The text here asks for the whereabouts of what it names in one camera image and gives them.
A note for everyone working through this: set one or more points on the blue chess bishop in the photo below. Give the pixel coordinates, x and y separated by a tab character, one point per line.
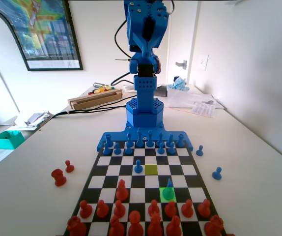
168	190
160	138
129	137

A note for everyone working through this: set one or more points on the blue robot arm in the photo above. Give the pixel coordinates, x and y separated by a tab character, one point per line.
144	86

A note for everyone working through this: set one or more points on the row of blue chess pieces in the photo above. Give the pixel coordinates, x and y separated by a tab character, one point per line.
116	135

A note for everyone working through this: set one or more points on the blue chess rook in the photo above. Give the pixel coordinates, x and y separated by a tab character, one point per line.
108	140
179	140

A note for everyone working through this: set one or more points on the blue chess pawn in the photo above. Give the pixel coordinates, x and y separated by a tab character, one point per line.
171	150
117	150
199	151
106	150
137	168
161	150
128	150
217	174

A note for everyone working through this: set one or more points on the red chess pawn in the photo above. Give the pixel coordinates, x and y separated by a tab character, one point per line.
102	209
187	208
170	209
85	209
69	167
153	208
119	209
204	208

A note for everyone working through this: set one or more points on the red chess bishop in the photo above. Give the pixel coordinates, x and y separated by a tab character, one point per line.
121	191
173	226

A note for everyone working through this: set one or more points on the red chess rook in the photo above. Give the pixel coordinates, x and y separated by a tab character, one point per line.
76	226
214	226

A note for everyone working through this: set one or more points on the white door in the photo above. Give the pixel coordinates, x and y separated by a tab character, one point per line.
180	37

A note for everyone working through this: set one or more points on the blue crumpled cloth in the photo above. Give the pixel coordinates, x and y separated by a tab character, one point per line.
180	83

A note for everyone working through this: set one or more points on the white paper leaflet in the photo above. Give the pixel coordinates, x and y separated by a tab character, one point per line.
129	88

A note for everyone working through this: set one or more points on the dark grey flat box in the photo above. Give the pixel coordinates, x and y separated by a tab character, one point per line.
161	91

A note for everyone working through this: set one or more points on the green toy block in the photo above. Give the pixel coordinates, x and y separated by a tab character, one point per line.
111	87

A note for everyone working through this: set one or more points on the stack of white papers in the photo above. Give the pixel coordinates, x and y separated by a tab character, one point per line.
180	98

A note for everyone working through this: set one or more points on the yellow toy block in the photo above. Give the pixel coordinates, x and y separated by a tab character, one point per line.
97	91
103	89

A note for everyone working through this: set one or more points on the silver metal can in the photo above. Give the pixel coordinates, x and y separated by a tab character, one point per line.
97	84

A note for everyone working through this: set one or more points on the red toy block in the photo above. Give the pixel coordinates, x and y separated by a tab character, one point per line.
91	93

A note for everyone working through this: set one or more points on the long cardboard box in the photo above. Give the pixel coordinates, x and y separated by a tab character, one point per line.
94	102

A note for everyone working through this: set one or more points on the small grey object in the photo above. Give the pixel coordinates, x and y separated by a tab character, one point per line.
209	102

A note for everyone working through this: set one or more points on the printed paper sheet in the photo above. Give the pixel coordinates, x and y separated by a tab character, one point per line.
203	109

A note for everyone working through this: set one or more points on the framed colourful poster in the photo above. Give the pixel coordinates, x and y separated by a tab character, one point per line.
47	29

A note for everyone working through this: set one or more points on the grey white crumpled packaging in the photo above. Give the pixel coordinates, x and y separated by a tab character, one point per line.
39	118

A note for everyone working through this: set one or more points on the white arched board dark edge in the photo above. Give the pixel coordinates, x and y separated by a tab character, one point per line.
8	49

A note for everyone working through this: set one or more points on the black white chessboard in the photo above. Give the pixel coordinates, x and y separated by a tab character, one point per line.
141	183

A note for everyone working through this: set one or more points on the teal open box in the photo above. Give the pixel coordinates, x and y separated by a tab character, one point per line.
6	142

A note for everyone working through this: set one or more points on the white light switch plate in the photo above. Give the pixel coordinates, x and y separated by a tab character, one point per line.
203	62

